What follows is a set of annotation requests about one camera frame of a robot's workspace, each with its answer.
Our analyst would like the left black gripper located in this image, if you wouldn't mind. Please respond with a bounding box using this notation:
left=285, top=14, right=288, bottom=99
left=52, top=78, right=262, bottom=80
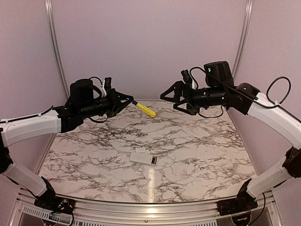
left=79, top=87, right=134, bottom=119

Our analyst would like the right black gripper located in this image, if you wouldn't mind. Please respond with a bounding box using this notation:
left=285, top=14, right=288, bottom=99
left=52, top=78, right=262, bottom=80
left=161, top=80, right=227, bottom=115

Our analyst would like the yellow handled screwdriver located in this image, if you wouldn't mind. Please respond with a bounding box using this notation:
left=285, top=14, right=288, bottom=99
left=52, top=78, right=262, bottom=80
left=132, top=100, right=156, bottom=118

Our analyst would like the white battery cover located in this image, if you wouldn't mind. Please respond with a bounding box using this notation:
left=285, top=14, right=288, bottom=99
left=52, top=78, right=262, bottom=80
left=135, top=147, right=146, bottom=153

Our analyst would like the white remote control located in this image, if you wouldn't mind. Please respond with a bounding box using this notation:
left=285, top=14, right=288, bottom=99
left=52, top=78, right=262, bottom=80
left=129, top=153, right=158, bottom=166

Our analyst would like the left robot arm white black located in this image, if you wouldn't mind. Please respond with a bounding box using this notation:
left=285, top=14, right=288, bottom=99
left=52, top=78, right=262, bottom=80
left=0, top=77, right=134, bottom=210

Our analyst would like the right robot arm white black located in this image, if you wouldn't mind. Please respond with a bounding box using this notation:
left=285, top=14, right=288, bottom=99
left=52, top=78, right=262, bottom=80
left=160, top=61, right=301, bottom=211

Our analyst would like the battery in remote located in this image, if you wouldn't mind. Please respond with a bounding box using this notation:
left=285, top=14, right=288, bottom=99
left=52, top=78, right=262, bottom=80
left=151, top=156, right=158, bottom=165

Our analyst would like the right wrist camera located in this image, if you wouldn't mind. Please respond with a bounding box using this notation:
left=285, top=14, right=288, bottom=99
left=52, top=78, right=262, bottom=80
left=181, top=70, right=197, bottom=89

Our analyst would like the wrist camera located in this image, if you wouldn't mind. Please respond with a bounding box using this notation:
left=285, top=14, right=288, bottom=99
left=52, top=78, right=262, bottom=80
left=101, top=77, right=111, bottom=97
left=181, top=70, right=197, bottom=89

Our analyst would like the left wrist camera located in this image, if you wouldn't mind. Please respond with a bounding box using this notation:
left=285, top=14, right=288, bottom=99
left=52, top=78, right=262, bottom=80
left=101, top=77, right=111, bottom=97

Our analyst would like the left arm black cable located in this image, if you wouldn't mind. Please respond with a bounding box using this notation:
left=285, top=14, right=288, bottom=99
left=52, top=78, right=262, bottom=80
left=88, top=75, right=104, bottom=123

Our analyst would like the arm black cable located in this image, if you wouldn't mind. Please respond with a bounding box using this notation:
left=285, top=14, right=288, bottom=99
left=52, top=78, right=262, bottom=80
left=253, top=76, right=292, bottom=109
left=88, top=75, right=104, bottom=123

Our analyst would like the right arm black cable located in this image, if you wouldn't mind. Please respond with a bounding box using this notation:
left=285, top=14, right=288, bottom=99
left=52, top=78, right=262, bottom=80
left=253, top=76, right=292, bottom=109

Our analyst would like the right aluminium frame post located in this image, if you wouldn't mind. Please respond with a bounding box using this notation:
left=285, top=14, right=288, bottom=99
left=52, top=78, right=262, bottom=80
left=232, top=0, right=254, bottom=79

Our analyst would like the aluminium frame post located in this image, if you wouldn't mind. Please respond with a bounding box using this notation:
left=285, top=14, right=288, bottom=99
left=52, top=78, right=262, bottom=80
left=232, top=0, right=254, bottom=79
left=45, top=0, right=70, bottom=100

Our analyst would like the front aluminium rail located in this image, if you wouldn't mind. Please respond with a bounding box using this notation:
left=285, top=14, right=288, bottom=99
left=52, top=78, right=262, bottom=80
left=9, top=188, right=283, bottom=226

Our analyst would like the left aluminium frame post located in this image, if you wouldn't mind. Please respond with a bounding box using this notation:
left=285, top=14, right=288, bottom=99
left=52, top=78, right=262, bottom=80
left=45, top=0, right=70, bottom=100

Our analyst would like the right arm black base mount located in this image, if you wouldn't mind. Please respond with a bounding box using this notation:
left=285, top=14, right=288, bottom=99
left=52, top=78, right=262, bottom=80
left=217, top=198, right=258, bottom=216

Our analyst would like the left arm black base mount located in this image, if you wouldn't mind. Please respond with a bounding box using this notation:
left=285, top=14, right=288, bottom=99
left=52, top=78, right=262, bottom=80
left=34, top=196, right=75, bottom=215

